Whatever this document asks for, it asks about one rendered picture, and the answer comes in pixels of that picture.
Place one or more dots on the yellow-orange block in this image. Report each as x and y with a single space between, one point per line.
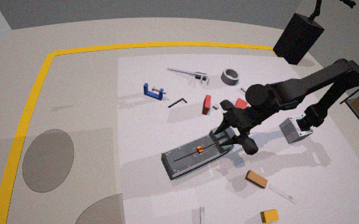
269 216

